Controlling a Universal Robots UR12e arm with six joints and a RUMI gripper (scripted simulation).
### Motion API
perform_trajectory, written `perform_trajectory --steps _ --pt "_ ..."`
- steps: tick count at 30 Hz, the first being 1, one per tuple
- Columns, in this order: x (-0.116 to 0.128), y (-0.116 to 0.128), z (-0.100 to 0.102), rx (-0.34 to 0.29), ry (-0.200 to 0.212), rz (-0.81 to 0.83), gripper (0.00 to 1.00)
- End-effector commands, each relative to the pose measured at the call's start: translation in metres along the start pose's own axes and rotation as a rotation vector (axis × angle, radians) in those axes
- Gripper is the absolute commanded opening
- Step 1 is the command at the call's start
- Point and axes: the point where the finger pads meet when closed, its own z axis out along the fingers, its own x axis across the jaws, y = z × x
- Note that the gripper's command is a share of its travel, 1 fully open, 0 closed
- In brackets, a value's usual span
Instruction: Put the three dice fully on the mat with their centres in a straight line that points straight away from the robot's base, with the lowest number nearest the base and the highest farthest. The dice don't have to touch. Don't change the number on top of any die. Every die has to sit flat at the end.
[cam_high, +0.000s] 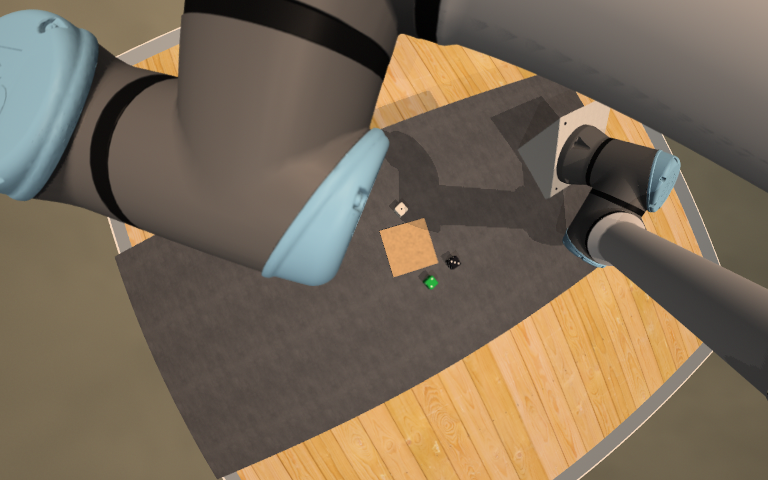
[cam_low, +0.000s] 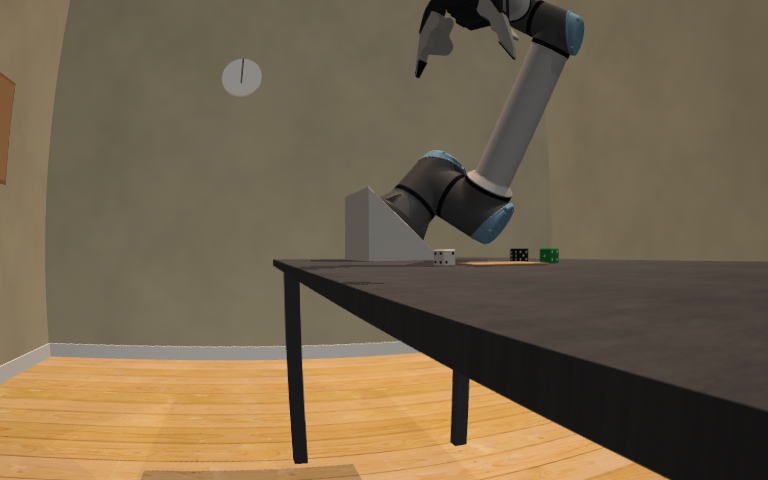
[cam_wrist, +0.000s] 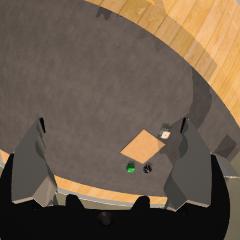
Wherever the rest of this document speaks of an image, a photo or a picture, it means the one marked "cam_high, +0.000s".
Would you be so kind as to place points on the orange flat mat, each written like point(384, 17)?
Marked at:
point(408, 247)

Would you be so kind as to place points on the green die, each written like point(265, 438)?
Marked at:
point(430, 282)

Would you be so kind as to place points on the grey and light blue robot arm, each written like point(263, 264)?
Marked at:
point(260, 152)

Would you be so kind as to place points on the black die with white pips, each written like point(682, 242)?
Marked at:
point(453, 262)

